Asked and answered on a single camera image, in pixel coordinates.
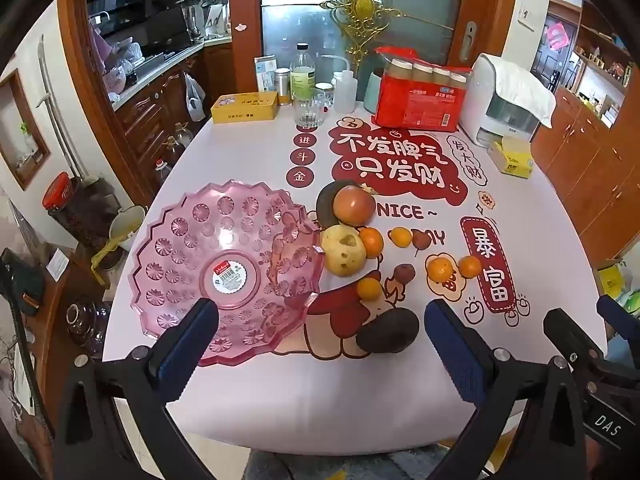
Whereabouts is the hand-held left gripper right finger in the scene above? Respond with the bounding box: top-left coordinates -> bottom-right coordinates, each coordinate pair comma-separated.
423,298 -> 594,480

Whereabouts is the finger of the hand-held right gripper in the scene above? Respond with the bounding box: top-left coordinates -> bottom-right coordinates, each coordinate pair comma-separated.
543,308 -> 608,376
596,294 -> 640,356

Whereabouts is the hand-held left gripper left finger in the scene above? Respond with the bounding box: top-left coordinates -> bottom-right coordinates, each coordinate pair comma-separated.
54,297 -> 221,480

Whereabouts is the dark brown avocado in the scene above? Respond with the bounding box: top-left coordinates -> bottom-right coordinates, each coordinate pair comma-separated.
316,180 -> 357,228
356,307 -> 421,356

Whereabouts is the pink plastic fruit plate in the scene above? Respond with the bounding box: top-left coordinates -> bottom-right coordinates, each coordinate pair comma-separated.
127,180 -> 326,367

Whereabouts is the cardboard box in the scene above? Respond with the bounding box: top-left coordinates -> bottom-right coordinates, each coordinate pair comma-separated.
595,257 -> 640,311

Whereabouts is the white and yellow pot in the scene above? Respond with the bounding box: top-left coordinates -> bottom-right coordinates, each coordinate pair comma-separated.
109,205 -> 146,253

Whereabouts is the wooden sideboard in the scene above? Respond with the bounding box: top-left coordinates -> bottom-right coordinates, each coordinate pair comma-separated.
530,0 -> 640,261

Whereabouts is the yellow apple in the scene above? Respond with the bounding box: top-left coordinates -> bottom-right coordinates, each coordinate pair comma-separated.
320,223 -> 368,278

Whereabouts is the red apple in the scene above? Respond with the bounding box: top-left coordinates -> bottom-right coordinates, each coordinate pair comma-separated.
332,185 -> 377,225

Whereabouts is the red lid jar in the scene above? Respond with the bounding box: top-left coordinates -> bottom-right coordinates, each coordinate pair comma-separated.
42,172 -> 118,248

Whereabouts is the yellow tissue pack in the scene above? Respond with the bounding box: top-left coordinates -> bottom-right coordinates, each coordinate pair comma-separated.
487,137 -> 533,179

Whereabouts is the cooking oil bottle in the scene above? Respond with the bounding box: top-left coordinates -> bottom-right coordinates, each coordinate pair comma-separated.
171,121 -> 194,157

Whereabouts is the yellow tin box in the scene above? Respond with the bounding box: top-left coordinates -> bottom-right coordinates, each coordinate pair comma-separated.
210,91 -> 279,125

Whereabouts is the white countertop appliance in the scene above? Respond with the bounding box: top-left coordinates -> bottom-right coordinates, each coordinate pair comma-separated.
459,54 -> 543,148

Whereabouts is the white plastic bag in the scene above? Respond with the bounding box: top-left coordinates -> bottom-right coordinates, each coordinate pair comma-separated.
184,72 -> 207,123

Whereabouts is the white towel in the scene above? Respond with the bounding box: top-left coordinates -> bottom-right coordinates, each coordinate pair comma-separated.
487,55 -> 557,130

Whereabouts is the red pack of bottles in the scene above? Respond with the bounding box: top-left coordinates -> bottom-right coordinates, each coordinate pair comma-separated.
371,46 -> 473,132

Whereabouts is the clear drinking glass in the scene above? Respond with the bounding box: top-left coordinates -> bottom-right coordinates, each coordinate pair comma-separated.
294,95 -> 327,128

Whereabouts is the silver metal can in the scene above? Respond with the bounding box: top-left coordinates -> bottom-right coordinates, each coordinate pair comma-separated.
274,67 -> 293,106

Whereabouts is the teal cup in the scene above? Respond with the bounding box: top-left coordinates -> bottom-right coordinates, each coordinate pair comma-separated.
363,71 -> 386,113

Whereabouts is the kitchen counter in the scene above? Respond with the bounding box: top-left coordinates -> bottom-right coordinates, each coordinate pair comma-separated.
107,35 -> 233,111

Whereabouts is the white carton box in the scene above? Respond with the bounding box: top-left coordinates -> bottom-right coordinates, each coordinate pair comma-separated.
254,55 -> 278,93

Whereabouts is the white squeeze bottle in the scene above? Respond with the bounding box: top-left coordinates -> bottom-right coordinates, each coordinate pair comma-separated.
322,55 -> 357,114

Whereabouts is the red paper decoration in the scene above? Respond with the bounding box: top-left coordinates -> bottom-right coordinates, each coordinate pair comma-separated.
545,21 -> 568,51

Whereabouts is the gold door ornament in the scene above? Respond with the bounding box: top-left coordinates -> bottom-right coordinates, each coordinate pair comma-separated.
320,0 -> 436,63

